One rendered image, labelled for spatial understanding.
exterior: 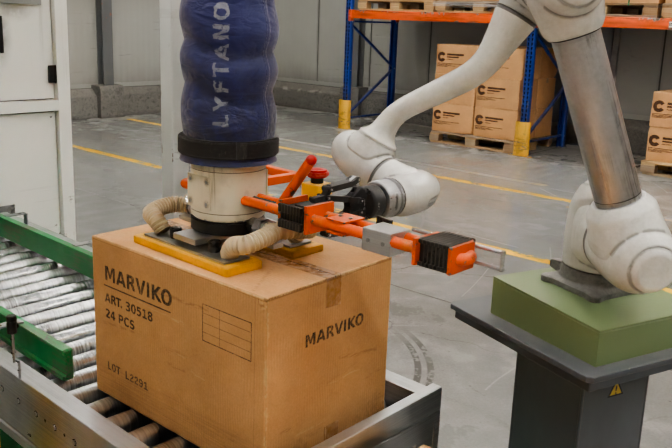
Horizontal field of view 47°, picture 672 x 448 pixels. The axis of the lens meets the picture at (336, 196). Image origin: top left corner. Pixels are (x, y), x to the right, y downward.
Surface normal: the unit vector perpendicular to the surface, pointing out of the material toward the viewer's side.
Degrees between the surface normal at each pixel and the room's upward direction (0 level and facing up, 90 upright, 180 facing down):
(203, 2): 78
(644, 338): 90
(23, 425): 90
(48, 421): 90
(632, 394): 90
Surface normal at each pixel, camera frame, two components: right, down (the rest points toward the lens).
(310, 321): 0.76, 0.17
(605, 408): 0.48, 0.21
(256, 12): 0.58, -0.04
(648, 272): 0.09, 0.35
